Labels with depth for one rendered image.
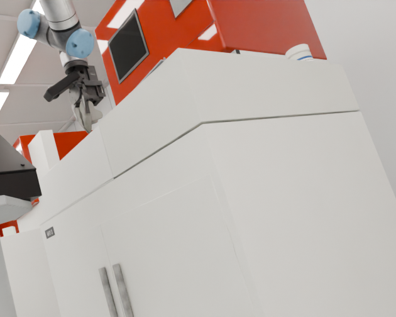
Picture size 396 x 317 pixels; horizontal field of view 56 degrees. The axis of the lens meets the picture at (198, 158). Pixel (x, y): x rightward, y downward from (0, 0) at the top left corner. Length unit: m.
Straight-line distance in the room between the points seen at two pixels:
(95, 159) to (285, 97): 0.50
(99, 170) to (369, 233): 0.68
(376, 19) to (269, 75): 1.99
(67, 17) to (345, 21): 2.19
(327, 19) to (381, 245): 2.17
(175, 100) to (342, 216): 0.46
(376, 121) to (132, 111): 2.14
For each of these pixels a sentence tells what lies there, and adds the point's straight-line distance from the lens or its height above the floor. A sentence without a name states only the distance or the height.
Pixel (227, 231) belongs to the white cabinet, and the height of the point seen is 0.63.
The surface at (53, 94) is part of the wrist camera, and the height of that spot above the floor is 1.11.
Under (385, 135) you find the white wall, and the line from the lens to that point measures 2.74.
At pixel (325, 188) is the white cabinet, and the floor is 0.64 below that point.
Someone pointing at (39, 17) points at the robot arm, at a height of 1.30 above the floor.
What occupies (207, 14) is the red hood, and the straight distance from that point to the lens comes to 1.49.
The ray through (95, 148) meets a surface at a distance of 0.99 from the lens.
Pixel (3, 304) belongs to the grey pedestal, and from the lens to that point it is 0.88.
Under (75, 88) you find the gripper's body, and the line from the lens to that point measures 1.15.
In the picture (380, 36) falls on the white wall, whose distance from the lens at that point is 2.78.
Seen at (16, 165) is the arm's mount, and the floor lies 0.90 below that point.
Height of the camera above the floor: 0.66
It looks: 9 degrees up
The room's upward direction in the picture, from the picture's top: 18 degrees counter-clockwise
